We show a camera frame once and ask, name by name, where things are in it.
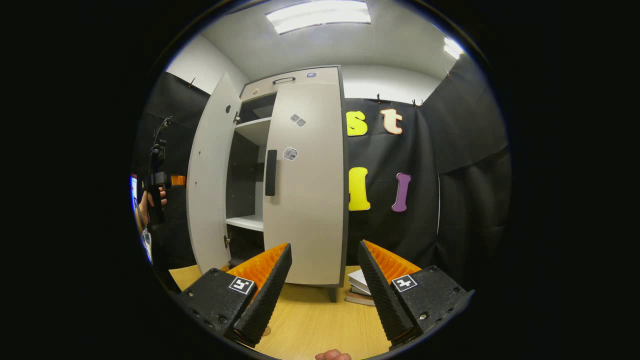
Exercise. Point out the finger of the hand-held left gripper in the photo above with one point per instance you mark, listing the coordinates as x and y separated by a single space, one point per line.
178 180

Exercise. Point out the grey cabinet door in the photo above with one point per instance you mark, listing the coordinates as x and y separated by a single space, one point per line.
310 200
212 175

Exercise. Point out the grey cabinet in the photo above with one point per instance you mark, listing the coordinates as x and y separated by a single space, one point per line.
245 165

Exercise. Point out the brown book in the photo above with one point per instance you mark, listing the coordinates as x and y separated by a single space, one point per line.
361 299

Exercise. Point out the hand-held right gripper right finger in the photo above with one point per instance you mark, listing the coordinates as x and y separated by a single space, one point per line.
382 295

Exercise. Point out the grey cabinet drawer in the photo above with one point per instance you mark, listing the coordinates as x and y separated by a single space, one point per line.
300 80

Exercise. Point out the round wooden coaster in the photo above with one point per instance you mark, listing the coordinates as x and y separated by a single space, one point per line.
267 330

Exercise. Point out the white cover book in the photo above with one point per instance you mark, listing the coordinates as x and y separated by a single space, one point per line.
361 282

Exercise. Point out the small ceiling light panel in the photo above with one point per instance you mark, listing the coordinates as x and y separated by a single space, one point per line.
452 48

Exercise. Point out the large ceiling light panel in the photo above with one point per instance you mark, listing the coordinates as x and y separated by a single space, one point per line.
317 15

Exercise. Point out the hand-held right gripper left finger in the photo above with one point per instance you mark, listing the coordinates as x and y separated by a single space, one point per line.
265 300

